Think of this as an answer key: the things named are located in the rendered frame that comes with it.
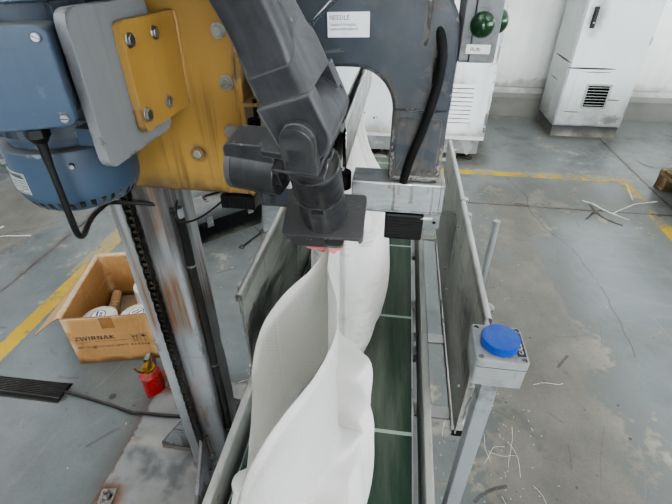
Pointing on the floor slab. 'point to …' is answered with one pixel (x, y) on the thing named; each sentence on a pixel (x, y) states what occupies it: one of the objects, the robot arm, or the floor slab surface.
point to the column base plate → (161, 460)
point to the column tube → (180, 307)
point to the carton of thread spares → (106, 277)
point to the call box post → (469, 441)
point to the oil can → (151, 376)
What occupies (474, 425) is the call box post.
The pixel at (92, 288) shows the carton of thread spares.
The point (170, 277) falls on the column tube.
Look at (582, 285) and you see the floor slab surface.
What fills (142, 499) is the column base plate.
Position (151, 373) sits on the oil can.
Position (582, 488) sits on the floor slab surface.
